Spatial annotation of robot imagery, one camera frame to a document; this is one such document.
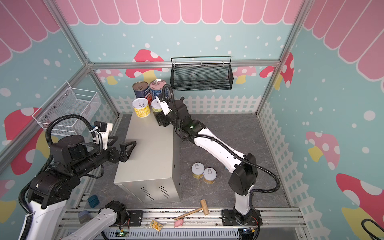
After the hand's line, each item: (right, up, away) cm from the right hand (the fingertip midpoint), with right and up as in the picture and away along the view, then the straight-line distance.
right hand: (160, 108), depth 72 cm
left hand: (-11, -16, -12) cm, 23 cm away
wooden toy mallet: (+22, -51, +4) cm, 55 cm away
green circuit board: (-19, -62, 0) cm, 65 cm away
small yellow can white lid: (+18, -34, +13) cm, 41 cm away
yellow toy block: (-2, -57, -1) cm, 57 cm away
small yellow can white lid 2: (+25, -36, +11) cm, 45 cm away
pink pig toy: (+9, -55, -1) cm, 56 cm away
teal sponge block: (-37, -48, +6) cm, 61 cm away
